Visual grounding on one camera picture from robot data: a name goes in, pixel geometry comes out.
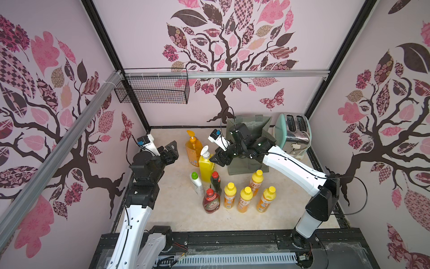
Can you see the white bottle green cap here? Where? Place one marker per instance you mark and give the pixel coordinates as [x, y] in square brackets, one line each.
[197, 184]

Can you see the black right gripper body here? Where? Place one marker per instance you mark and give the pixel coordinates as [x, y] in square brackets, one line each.
[228, 153]

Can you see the large orange pump soap bottle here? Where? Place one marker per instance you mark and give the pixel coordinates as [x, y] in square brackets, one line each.
[194, 148]

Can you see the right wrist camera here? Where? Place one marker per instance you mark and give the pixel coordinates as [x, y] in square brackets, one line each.
[218, 138]

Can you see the mint chrome toaster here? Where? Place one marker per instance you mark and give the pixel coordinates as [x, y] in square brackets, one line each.
[293, 134]

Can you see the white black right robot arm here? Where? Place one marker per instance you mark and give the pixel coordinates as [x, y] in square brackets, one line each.
[324, 189]

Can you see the white slotted cable duct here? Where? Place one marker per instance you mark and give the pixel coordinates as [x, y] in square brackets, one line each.
[218, 260]

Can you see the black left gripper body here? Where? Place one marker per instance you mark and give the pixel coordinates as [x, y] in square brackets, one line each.
[161, 167]

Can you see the orange bottle yellow cap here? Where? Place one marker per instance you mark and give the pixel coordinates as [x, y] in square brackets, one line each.
[266, 199]
[230, 191]
[256, 181]
[246, 196]

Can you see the yellow pump soap bottle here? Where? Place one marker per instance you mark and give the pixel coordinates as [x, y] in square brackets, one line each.
[205, 165]

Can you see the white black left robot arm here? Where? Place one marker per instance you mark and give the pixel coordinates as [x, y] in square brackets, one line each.
[130, 251]

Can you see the green fabric shopping bag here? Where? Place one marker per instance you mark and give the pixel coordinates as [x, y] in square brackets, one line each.
[257, 126]

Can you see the black wire basket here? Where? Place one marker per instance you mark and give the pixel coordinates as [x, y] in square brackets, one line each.
[154, 86]

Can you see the red soap bottle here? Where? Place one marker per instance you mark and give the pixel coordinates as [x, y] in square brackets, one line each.
[211, 201]

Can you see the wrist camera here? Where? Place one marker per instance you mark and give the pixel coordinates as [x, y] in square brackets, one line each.
[146, 143]
[218, 138]

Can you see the dark green bottle red cap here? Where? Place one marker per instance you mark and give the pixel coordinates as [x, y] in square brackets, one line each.
[216, 183]

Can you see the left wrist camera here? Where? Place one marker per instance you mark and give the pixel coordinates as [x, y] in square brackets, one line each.
[146, 143]

